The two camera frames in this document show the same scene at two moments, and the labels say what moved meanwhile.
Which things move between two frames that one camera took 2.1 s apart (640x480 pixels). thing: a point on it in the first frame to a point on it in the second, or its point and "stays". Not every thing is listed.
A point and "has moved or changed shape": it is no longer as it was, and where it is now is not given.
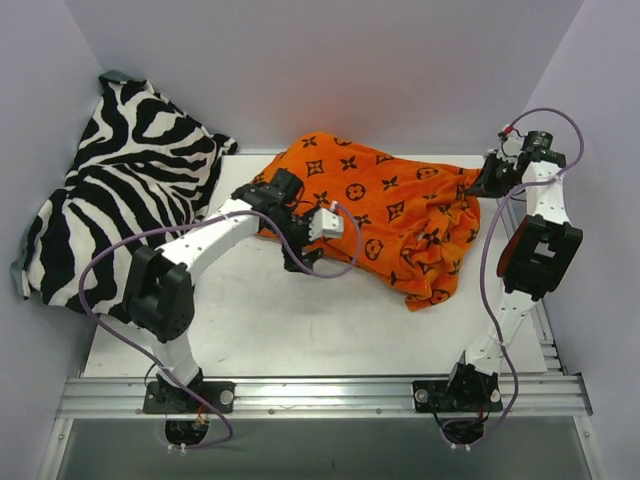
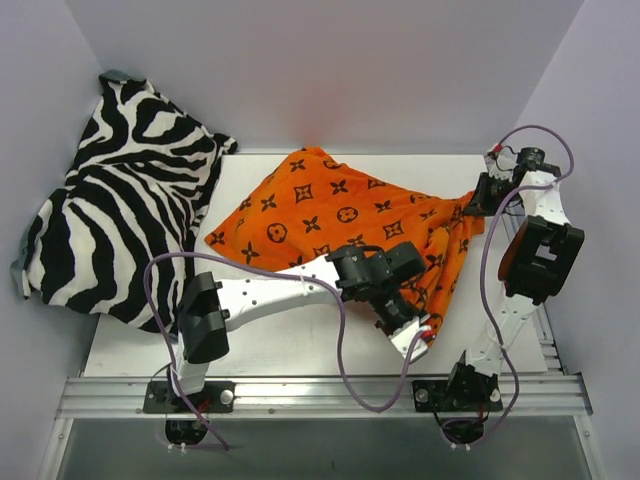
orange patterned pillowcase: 417,220 has moved or changed shape
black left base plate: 160,399 stays
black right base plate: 465,395 stays
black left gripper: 298,245 to 392,314
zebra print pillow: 141,162 stays
